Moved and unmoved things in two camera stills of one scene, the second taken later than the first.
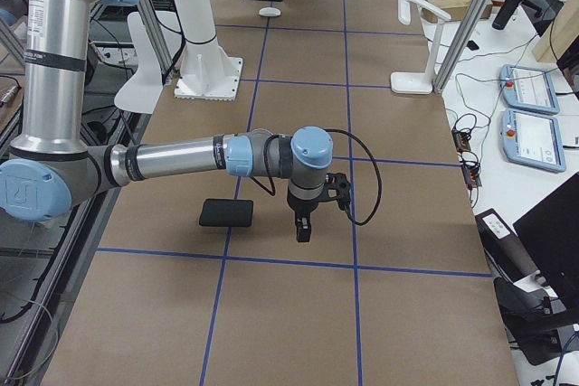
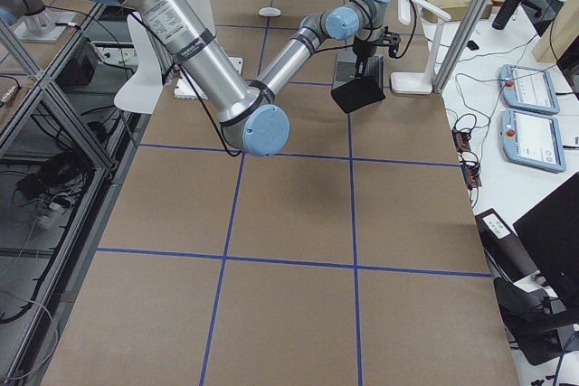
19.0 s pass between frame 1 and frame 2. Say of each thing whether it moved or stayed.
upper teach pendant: stayed
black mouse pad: moved
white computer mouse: stayed
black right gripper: moved
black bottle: stayed
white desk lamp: stayed
